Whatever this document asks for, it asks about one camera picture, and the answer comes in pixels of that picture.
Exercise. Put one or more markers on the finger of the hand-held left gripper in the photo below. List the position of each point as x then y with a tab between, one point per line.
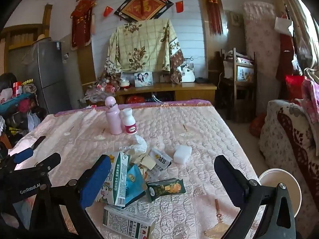
49	163
23	155

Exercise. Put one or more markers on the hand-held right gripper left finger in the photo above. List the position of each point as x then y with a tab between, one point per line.
97	181

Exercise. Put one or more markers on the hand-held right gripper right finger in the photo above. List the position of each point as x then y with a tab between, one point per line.
229	179

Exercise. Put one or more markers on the green white milk carton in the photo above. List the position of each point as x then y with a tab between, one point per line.
119	176

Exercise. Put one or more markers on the blue snack packet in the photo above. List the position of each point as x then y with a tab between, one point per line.
134	180

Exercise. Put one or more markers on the white plastic bucket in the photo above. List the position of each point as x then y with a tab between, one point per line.
274	179

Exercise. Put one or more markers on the green white cardboard box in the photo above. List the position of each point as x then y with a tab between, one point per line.
124	220

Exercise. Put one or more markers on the white sponge block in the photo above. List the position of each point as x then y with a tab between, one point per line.
182	154

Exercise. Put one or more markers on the cream wrapper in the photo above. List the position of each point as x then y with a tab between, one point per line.
147	163

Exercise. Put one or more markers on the white tissue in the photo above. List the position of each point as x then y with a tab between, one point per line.
139	143

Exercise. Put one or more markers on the dark green snack wrapper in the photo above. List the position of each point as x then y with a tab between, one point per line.
164	188

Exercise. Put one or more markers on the white snack packet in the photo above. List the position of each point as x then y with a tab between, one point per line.
160	163

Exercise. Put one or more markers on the pink quilted table cover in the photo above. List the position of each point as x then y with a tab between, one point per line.
199	134

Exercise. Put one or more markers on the cluttered storage rack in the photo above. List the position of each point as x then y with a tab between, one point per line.
22	99

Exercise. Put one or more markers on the red plastic bag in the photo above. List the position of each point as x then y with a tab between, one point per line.
258	125

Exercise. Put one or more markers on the floral covered sofa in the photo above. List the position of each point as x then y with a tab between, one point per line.
279	134

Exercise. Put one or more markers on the white bottle pink label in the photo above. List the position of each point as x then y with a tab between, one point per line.
129	120

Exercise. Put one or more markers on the grey refrigerator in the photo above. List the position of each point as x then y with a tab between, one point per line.
49	74

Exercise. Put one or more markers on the red bundle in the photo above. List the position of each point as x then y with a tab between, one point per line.
134	99

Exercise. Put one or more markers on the plastic wrapped flower bouquet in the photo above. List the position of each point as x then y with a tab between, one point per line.
102	88

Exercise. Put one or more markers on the wooden cabinet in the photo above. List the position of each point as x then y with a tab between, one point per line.
194	92

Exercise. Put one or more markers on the wooden chair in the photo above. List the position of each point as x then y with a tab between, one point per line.
239	84

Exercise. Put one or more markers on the framed couple photo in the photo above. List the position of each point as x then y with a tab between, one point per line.
143	79

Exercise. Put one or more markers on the wedding photo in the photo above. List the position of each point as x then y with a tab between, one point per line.
186	72

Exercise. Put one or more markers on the pink patterned clothing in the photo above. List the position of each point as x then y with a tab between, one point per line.
311	94

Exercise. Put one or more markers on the straw hat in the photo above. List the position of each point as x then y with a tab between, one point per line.
43	38

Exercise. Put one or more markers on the floral covered air conditioner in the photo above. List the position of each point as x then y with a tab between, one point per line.
259	54

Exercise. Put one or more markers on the red banner decoration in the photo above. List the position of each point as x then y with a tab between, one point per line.
79	29

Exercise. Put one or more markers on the red hanging garment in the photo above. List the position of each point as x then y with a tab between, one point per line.
286	52

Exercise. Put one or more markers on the floral checked cloth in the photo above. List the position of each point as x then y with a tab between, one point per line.
144	44

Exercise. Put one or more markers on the white paper bag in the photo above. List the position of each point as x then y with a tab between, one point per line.
282	25

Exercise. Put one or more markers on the red knot decoration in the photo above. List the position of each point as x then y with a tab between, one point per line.
214	15

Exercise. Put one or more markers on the beige curtain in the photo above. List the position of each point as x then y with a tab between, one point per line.
306	29

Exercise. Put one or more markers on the landscape picture frame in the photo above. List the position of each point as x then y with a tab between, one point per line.
245	73

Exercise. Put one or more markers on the small framed wall picture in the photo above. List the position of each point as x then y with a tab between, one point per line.
234	19

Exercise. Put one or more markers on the diamond red gold wall hanging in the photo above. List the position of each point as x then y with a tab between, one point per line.
149	10

